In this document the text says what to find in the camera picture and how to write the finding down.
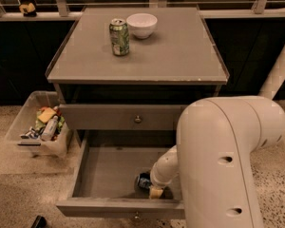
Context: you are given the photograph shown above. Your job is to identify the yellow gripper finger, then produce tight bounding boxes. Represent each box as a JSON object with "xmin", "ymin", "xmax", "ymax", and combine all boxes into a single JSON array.
[{"xmin": 149, "ymin": 187, "xmax": 163, "ymax": 200}]

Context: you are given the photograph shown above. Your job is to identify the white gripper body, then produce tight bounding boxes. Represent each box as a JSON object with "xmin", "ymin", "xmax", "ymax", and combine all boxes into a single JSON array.
[{"xmin": 150, "ymin": 163, "xmax": 176, "ymax": 188}]

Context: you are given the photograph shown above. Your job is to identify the blue pepsi can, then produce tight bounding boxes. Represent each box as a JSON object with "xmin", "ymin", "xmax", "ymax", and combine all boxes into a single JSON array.
[{"xmin": 135, "ymin": 172, "xmax": 152, "ymax": 192}]

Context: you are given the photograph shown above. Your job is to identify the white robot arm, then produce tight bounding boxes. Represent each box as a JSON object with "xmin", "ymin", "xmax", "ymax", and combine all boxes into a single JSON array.
[{"xmin": 150, "ymin": 96, "xmax": 285, "ymax": 228}]

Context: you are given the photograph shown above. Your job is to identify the open grey drawer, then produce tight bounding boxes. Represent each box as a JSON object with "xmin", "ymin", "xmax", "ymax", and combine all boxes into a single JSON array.
[{"xmin": 56, "ymin": 130, "xmax": 184, "ymax": 219}]

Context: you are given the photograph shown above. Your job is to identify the grey drawer cabinet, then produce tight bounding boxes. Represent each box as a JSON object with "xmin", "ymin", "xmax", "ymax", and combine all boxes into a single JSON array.
[{"xmin": 45, "ymin": 5, "xmax": 231, "ymax": 138}]

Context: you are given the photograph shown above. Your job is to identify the green soda can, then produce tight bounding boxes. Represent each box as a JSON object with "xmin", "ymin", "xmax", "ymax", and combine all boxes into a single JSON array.
[{"xmin": 109, "ymin": 18, "xmax": 129, "ymax": 56}]

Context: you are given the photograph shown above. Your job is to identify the black object on floor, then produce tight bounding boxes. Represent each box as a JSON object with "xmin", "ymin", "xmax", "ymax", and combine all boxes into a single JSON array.
[{"xmin": 30, "ymin": 216, "xmax": 48, "ymax": 228}]

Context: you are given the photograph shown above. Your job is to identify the white bottle in bin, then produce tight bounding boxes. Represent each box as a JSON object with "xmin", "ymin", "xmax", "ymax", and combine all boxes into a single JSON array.
[{"xmin": 41, "ymin": 116, "xmax": 58, "ymax": 141}]

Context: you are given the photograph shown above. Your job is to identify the yellow sponge in bin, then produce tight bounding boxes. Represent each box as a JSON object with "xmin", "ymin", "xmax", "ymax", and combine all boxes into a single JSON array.
[{"xmin": 38, "ymin": 107, "xmax": 56, "ymax": 124}]

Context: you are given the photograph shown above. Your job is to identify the clear plastic bin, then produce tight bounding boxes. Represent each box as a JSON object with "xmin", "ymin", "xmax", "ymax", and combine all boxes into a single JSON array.
[{"xmin": 5, "ymin": 91, "xmax": 72, "ymax": 158}]

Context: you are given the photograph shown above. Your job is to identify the white ceramic bowl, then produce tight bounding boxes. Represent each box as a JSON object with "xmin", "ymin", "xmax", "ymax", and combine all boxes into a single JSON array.
[{"xmin": 126, "ymin": 13, "xmax": 158, "ymax": 39}]

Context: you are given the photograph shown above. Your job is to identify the white diagonal pole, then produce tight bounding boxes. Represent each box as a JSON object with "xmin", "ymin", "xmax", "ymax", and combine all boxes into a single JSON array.
[{"xmin": 258, "ymin": 45, "xmax": 285, "ymax": 100}]

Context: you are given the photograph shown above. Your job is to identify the yellow black object on ledge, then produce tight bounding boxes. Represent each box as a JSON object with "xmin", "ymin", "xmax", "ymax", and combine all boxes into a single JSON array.
[{"xmin": 19, "ymin": 1, "xmax": 37, "ymax": 16}]

